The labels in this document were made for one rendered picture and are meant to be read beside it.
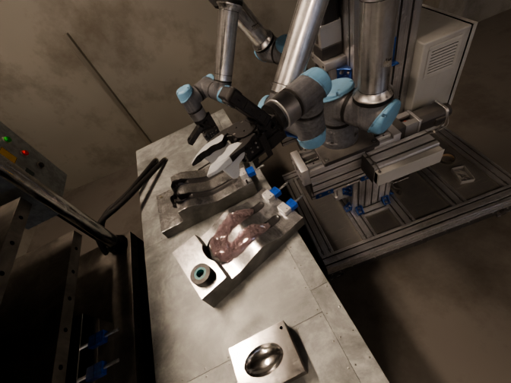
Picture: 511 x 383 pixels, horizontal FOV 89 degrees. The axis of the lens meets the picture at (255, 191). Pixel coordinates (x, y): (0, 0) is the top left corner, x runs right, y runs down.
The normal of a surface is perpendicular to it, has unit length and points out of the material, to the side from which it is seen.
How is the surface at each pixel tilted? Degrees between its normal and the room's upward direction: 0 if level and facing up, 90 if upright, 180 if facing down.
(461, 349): 0
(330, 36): 90
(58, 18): 90
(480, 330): 0
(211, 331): 0
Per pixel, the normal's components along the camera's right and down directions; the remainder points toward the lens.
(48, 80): 0.25, 0.70
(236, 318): -0.28, -0.61
